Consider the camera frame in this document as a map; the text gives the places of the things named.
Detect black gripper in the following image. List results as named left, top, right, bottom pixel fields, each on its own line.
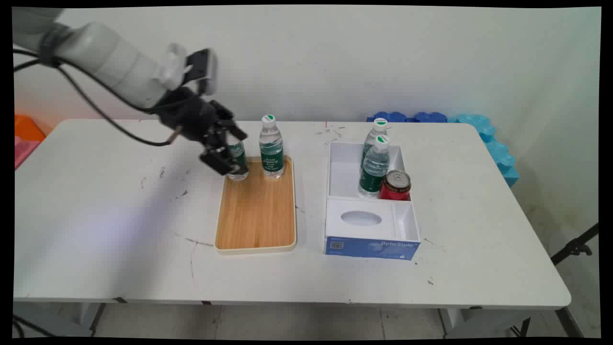
left=153, top=86, right=250, bottom=177

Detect green label water bottle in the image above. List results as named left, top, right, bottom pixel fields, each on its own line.
left=226, top=139, right=250, bottom=182
left=362, top=118, right=389, bottom=168
left=259, top=114, right=285, bottom=179
left=358, top=135, right=391, bottom=198

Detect wooden tray with cream rim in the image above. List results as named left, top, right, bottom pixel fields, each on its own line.
left=214, top=154, right=297, bottom=254

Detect red soda can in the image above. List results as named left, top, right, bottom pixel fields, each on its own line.
left=378, top=170, right=412, bottom=201

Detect white box with blue print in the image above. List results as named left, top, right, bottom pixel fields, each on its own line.
left=324, top=140, right=421, bottom=261

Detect orange box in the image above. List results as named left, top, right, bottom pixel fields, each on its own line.
left=14, top=115, right=47, bottom=143

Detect pink box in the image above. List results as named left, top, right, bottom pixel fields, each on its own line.
left=14, top=136, right=41, bottom=171

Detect light blue foam mat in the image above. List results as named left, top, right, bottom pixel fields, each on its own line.
left=448, top=114, right=520, bottom=188

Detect black tripod leg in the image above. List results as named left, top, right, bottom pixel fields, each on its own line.
left=551, top=223, right=599, bottom=265

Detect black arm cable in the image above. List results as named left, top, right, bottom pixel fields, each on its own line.
left=13, top=48, right=185, bottom=147

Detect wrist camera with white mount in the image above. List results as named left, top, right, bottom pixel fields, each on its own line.
left=165, top=43, right=218, bottom=96

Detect grey table leg frame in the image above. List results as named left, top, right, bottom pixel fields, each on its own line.
left=438, top=308, right=532, bottom=339
left=13, top=303, right=106, bottom=337

